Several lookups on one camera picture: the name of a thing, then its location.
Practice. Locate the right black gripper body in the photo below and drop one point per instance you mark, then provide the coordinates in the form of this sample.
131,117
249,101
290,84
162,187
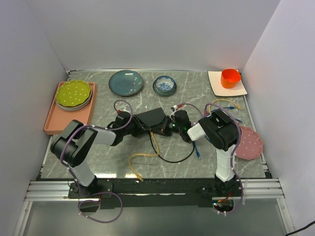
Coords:
173,127

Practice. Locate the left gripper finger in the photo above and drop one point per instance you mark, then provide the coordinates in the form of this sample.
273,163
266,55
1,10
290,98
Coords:
139,132
138,124

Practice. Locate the black network switch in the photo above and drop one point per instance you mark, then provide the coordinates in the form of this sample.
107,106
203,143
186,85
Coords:
150,118

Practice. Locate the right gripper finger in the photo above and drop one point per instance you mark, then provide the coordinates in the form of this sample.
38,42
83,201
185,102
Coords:
167,121
162,130

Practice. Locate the pink dotted plate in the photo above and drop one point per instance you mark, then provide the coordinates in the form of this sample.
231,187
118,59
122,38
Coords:
251,144

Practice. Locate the white square plate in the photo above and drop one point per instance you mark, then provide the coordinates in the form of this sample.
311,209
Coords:
219,90

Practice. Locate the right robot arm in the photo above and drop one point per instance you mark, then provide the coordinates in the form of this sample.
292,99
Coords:
218,127

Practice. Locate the grey plate under green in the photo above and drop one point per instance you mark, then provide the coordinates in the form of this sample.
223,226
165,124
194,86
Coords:
70,109

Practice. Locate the green dotted plate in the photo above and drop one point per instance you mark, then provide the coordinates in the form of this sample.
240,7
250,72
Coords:
73,93

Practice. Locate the blue patterned saucer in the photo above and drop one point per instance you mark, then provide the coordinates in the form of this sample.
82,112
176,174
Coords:
164,93

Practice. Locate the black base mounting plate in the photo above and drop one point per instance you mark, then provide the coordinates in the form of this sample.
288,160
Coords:
156,192

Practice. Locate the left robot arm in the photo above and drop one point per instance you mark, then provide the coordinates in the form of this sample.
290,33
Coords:
73,144

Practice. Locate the blue white porcelain bowl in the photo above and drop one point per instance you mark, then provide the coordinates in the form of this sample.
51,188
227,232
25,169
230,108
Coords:
165,84

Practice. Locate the orange plastic cup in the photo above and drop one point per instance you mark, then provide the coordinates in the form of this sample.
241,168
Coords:
230,78

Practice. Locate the pink rectangular tray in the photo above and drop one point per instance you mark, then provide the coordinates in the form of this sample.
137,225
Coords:
58,119

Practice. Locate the aluminium frame rail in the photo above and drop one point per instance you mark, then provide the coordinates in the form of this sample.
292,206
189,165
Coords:
56,191

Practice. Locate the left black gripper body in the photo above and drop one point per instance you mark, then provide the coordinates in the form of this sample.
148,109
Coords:
132,127

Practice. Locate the dark teal round plate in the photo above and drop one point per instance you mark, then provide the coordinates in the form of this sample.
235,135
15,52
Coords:
126,83

